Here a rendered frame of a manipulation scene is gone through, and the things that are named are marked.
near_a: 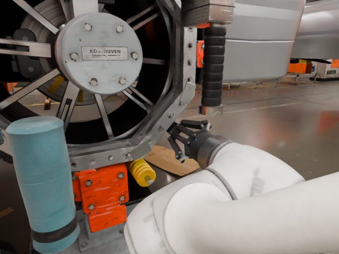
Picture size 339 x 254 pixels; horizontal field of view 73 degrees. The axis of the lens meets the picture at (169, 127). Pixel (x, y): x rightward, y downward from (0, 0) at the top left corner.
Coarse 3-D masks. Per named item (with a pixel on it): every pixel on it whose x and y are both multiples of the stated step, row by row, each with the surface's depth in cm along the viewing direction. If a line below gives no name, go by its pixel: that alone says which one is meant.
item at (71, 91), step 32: (64, 0) 53; (128, 0) 73; (160, 32) 68; (160, 64) 68; (0, 96) 60; (64, 96) 58; (96, 96) 62; (128, 96) 66; (160, 96) 69; (64, 128) 61; (96, 128) 76; (128, 128) 69
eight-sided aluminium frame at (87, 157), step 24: (168, 0) 58; (192, 48) 60; (192, 72) 62; (168, 96) 66; (192, 96) 64; (0, 120) 48; (168, 120) 63; (120, 144) 63; (144, 144) 61; (72, 168) 54
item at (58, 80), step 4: (60, 76) 69; (56, 80) 69; (60, 80) 69; (52, 84) 69; (56, 84) 69; (52, 88) 69; (52, 92) 69; (80, 92) 73; (80, 96) 73; (80, 100) 74
